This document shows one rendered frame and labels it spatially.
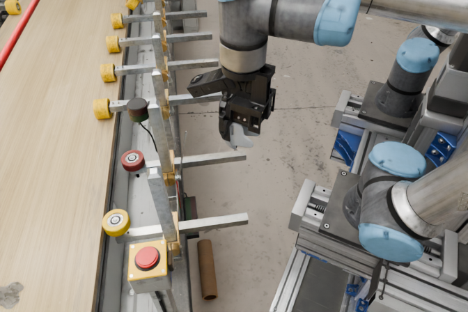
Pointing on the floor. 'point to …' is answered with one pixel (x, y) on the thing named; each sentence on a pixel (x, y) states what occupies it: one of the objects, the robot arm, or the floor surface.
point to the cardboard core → (207, 270)
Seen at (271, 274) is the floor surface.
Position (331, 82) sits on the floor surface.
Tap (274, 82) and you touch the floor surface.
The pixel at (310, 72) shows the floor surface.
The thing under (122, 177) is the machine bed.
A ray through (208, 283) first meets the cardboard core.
